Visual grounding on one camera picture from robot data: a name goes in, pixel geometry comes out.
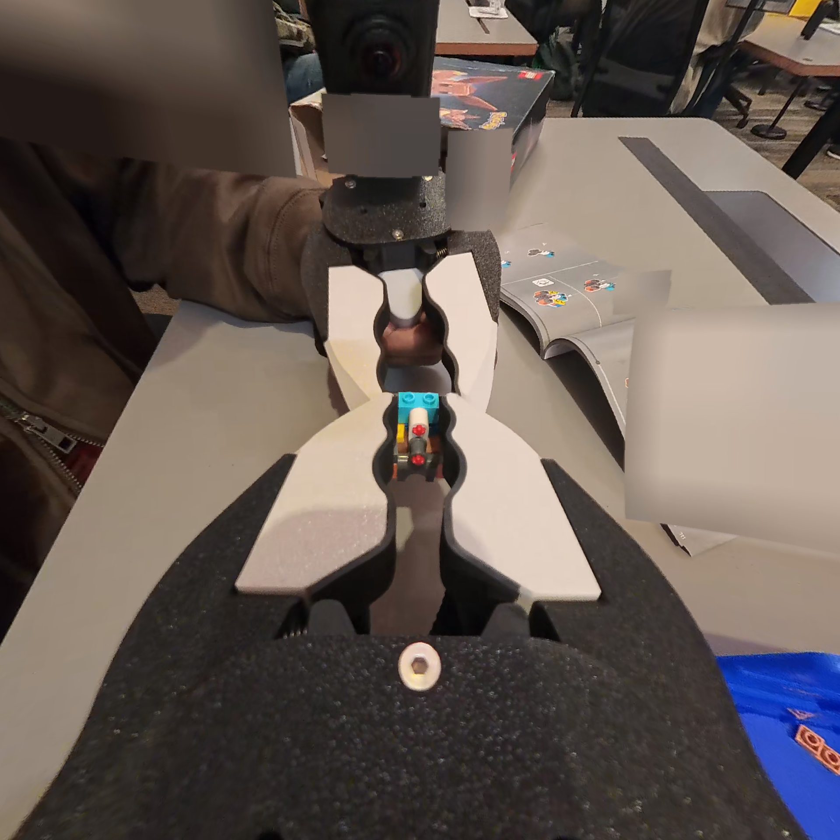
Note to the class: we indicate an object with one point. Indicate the black mesh office chair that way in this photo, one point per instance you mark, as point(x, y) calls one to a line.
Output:
point(636, 52)

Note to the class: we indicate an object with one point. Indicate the dark printed toy box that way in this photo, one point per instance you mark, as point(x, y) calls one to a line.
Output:
point(499, 92)

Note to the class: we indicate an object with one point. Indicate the orange brick plate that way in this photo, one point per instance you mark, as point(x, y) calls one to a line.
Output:
point(819, 748)

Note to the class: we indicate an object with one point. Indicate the grey instruction booklet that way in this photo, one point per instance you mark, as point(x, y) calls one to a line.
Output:
point(571, 302)

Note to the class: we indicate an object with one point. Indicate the person's left forearm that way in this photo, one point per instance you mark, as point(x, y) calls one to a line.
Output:
point(229, 243)

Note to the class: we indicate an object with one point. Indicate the yellow bin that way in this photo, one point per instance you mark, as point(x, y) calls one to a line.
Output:
point(808, 6)

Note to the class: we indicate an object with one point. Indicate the brown-edged office desk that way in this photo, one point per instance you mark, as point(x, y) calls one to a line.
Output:
point(794, 49)

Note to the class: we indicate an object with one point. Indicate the teal grey orange brick assembly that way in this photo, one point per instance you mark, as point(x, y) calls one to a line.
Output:
point(418, 420)

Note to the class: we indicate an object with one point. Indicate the blue plastic bin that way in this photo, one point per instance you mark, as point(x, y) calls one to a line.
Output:
point(774, 735)

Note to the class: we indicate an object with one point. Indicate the grey office desk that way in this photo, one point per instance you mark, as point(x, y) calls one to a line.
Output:
point(479, 33)

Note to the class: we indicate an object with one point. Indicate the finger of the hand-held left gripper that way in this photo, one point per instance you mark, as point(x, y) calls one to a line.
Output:
point(469, 315)
point(351, 328)

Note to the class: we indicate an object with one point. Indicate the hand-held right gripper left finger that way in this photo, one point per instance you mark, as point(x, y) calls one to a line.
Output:
point(321, 518)

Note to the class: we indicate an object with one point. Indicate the person's brown hoodie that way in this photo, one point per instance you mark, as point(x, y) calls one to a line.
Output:
point(59, 361)

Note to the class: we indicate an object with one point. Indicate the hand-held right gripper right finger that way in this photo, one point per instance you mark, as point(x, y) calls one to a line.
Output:
point(518, 525)

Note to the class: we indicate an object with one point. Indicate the yellow blue brown brick assembly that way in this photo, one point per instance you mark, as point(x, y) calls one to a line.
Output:
point(401, 433)

